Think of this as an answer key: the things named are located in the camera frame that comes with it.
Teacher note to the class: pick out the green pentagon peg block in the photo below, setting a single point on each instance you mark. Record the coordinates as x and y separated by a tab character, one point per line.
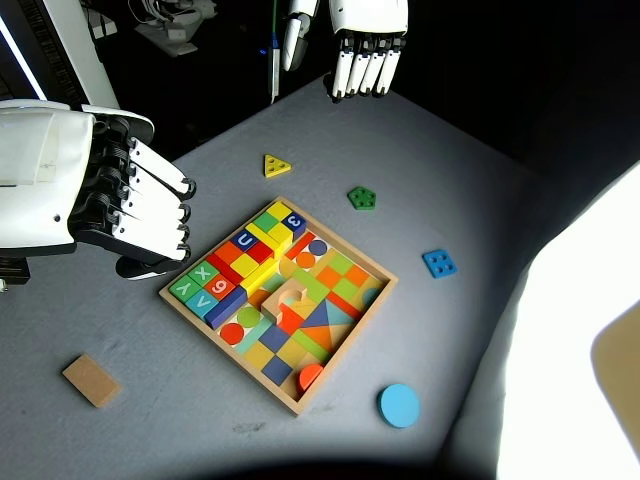
362	207

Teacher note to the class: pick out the grey table cloth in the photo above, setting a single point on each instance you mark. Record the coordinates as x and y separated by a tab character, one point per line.
150	400

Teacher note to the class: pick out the blue round disc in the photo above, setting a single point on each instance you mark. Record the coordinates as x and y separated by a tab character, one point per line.
398	405

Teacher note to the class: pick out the yellow triangle peg block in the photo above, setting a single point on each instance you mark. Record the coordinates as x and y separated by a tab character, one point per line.
277	175

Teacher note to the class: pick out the square wooden puzzle tray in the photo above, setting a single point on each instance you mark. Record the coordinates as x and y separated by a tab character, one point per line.
345	290

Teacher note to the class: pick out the black frame white stripe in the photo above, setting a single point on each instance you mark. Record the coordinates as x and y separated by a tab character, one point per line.
65	45

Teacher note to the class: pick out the blue square peg block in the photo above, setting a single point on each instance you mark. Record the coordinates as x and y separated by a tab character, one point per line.
440	263

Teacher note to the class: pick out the white background device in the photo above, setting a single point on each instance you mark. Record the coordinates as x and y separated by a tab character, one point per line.
170	40

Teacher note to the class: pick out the plain wooden rectangular block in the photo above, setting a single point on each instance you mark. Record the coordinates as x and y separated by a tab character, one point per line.
92	380

